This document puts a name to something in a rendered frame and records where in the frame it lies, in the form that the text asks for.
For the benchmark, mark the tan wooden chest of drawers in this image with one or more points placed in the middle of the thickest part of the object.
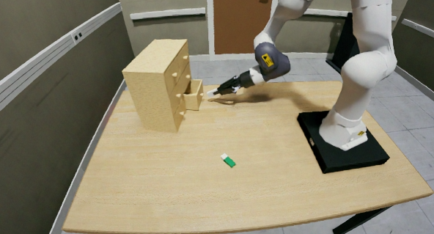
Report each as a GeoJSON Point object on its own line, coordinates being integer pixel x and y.
{"type": "Point", "coordinates": [146, 83]}

